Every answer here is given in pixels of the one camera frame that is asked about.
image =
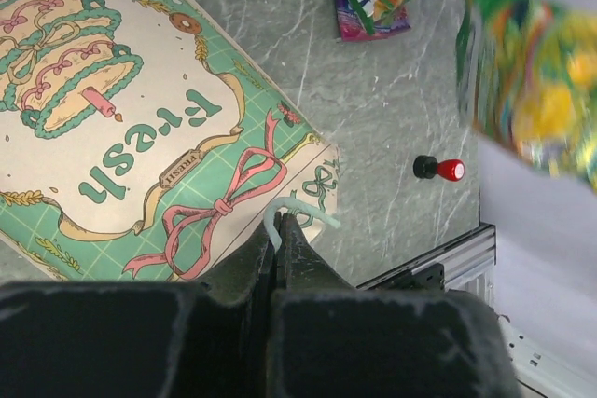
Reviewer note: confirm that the green printed paper bag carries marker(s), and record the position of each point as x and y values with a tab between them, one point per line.
140	142

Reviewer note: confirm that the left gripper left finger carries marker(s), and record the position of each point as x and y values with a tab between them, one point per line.
203	338

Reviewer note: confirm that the red black stamp knob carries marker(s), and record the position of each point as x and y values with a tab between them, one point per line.
428	167

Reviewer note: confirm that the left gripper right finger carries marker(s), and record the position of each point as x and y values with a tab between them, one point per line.
343	342

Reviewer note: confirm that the aluminium frame rail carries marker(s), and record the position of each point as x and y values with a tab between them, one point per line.
467	263

